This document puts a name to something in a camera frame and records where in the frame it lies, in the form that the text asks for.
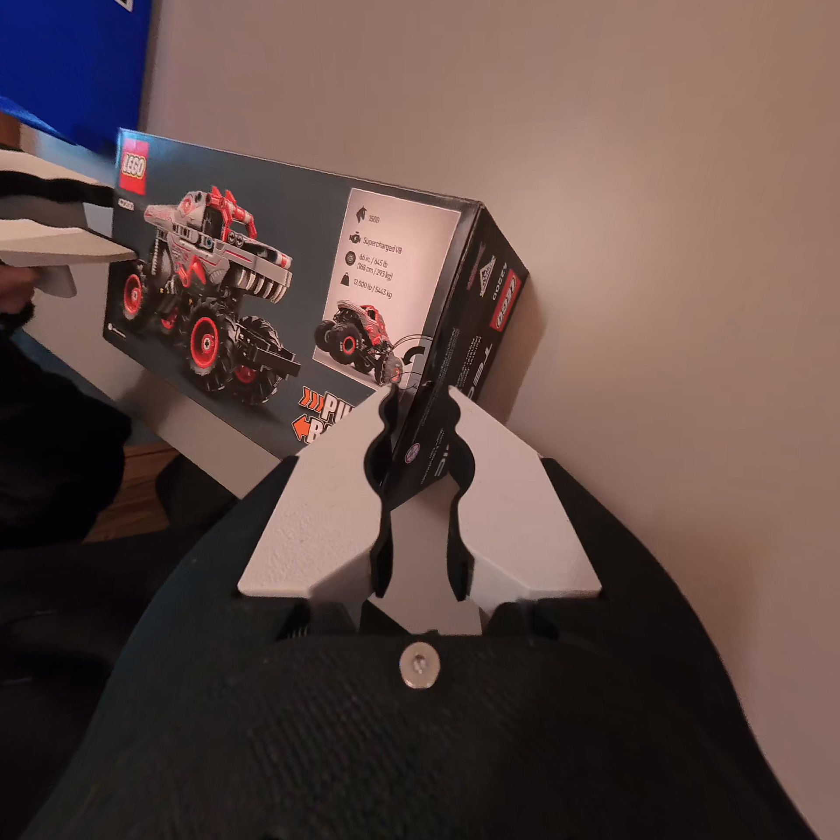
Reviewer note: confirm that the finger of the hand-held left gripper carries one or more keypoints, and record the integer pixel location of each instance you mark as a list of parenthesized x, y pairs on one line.
[(39, 172), (59, 243)]

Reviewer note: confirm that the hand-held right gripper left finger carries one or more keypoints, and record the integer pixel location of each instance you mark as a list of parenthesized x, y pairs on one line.
[(308, 518)]

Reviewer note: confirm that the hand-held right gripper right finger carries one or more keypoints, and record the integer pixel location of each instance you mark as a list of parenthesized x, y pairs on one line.
[(525, 525)]

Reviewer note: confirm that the monster truck toy box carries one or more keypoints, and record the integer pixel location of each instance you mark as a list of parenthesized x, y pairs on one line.
[(308, 216)]

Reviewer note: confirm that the person's left hand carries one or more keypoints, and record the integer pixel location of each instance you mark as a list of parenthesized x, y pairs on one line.
[(13, 292)]

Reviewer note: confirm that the blue box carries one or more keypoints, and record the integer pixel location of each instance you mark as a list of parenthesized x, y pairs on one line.
[(65, 65)]

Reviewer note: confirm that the person's dark clothing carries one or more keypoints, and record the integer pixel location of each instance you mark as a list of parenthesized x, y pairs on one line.
[(52, 446)]

